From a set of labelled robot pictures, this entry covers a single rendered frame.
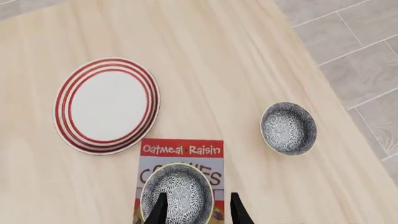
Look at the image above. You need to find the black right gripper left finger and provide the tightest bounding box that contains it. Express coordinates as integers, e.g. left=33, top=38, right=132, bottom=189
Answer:
left=145, top=192, right=167, bottom=224

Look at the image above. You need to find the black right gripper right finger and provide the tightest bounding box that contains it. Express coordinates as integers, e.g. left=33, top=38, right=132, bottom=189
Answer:
left=230, top=192, right=255, bottom=224

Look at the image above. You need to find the black patterned bowl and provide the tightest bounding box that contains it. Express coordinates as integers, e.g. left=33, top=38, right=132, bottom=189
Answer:
left=260, top=101, right=318, bottom=156
left=139, top=162, right=215, bottom=224

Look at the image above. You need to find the oatmeal raisin cookies box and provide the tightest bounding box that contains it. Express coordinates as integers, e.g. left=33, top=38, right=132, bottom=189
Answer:
left=132, top=138, right=225, bottom=224

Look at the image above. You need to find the white plate with red rings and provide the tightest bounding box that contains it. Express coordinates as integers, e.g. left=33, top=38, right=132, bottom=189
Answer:
left=53, top=56, right=161, bottom=155

